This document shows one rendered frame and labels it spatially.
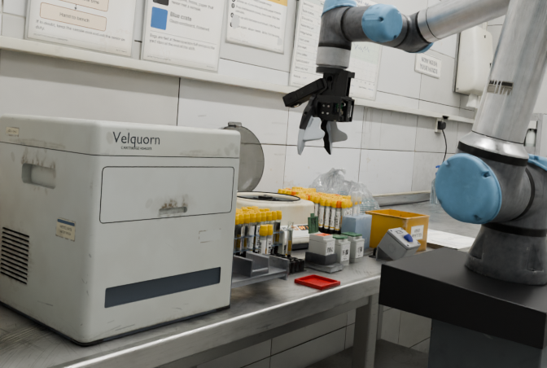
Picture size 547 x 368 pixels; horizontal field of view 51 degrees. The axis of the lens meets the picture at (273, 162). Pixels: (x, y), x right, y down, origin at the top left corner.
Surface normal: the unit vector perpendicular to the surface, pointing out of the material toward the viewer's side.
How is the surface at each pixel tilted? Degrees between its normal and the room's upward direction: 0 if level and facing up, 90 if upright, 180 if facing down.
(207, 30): 92
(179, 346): 90
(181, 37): 94
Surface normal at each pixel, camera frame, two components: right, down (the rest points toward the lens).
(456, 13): -0.69, 0.32
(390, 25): 0.63, 0.14
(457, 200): -0.79, 0.09
